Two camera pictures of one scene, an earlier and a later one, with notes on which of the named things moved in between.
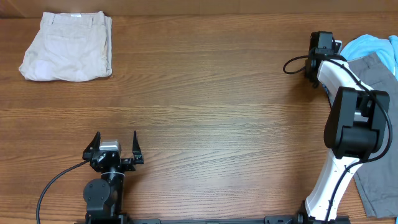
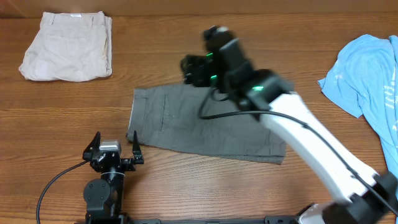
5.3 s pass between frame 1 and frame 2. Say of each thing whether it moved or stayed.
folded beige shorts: stayed
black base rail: stayed
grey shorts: moved
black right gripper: moved
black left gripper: stayed
